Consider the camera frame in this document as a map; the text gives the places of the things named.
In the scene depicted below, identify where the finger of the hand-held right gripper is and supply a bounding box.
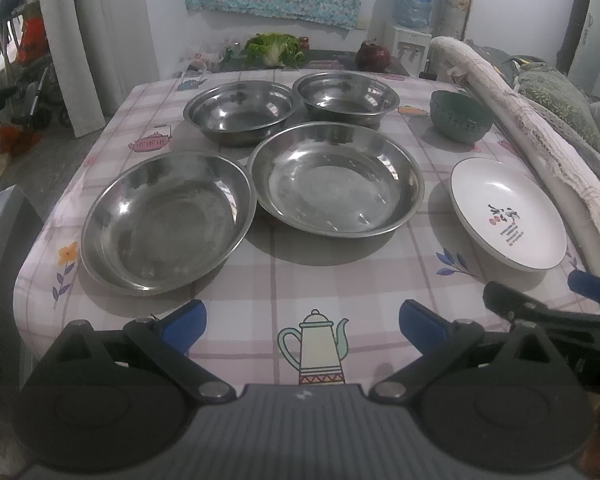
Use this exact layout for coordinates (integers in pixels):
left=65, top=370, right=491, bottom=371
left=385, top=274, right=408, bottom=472
left=569, top=270, right=600, bottom=308
left=482, top=282, right=600, bottom=351

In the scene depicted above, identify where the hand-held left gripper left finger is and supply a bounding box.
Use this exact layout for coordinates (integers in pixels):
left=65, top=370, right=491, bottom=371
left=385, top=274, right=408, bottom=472
left=57, top=300, right=237, bottom=406

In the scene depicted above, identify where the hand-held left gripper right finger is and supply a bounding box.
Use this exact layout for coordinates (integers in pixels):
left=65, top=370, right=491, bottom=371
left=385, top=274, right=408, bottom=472
left=370, top=299, right=553, bottom=404

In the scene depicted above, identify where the large steel basin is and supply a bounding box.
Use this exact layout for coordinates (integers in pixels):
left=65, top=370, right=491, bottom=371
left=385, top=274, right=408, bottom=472
left=80, top=151, right=257, bottom=296

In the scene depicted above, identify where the white printed ceramic plate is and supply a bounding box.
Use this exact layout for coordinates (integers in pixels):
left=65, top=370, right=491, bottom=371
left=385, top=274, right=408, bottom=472
left=450, top=157, right=568, bottom=273

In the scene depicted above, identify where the green ceramic bowl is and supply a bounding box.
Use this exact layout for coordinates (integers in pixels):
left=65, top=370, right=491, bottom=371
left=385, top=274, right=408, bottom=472
left=429, top=90, right=494, bottom=142

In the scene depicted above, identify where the steel bowl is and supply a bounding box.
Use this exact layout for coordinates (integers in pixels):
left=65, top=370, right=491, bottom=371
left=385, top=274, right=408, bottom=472
left=293, top=72, right=401, bottom=129
left=184, top=81, right=301, bottom=147

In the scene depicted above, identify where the checked printed tablecloth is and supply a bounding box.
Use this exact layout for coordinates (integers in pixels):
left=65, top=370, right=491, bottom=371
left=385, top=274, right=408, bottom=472
left=12, top=67, right=600, bottom=406

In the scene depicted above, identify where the green leaf-print pillow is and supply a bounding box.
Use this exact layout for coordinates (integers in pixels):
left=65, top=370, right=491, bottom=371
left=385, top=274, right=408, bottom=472
left=516, top=67, right=600, bottom=157

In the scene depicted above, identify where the white lace cover cloth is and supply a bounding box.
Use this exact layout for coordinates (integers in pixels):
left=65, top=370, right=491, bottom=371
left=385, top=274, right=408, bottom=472
left=431, top=36, right=600, bottom=223

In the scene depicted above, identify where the orange plastic bag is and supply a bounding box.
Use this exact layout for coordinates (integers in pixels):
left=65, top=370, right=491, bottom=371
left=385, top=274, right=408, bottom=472
left=0, top=125, right=45, bottom=157

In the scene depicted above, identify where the grey blanket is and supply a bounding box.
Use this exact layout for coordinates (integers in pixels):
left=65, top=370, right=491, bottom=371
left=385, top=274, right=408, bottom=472
left=465, top=42, right=548, bottom=92

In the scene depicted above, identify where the clear plastic bag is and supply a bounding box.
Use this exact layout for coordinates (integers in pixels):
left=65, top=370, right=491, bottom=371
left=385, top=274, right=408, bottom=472
left=187, top=42, right=231, bottom=73

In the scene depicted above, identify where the folded stroller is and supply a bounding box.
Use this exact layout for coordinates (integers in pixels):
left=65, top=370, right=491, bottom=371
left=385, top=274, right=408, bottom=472
left=10, top=55, right=73, bottom=130

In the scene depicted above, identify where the white water dispenser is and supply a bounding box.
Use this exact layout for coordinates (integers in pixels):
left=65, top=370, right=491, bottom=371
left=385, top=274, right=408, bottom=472
left=382, top=22, right=433, bottom=78

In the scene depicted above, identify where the dark metal pole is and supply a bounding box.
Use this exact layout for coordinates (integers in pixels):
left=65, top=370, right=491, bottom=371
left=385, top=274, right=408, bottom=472
left=555, top=0, right=597, bottom=77

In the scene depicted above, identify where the green leafy cabbage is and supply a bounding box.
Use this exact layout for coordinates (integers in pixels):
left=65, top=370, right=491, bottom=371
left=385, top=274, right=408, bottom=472
left=244, top=33, right=307, bottom=67

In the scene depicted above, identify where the white curtain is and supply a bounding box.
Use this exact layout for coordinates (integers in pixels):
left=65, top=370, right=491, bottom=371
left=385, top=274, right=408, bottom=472
left=34, top=0, right=157, bottom=137

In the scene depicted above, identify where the white printed roll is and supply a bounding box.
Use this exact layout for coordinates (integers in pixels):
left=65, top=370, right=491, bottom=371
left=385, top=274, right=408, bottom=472
left=431, top=0, right=476, bottom=42

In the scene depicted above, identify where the orange hanging garment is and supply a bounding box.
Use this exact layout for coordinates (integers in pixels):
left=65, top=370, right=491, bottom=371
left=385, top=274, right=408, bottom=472
left=14, top=2, right=49, bottom=64

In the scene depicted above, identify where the dark hanging clothing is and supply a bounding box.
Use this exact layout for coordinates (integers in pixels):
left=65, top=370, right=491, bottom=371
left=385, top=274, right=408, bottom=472
left=0, top=0, right=37, bottom=56

